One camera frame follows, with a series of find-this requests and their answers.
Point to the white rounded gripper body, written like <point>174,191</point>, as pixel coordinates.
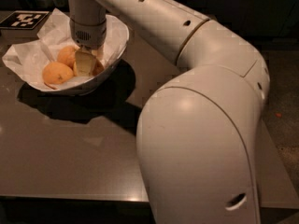
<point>88,34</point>

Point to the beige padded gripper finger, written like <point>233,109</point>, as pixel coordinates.
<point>98,54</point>
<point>84,63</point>

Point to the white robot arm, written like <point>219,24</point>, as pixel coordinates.
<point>196,135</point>

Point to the white bowl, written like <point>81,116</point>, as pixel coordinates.
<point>50,63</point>

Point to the orange fruit back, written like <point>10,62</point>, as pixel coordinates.
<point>67,56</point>

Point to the orange fruit front left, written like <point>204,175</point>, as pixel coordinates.
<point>56,73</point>

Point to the white crumpled paper liner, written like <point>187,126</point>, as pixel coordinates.
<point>27,60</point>

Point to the black white fiducial marker card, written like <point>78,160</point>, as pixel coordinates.
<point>23,20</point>

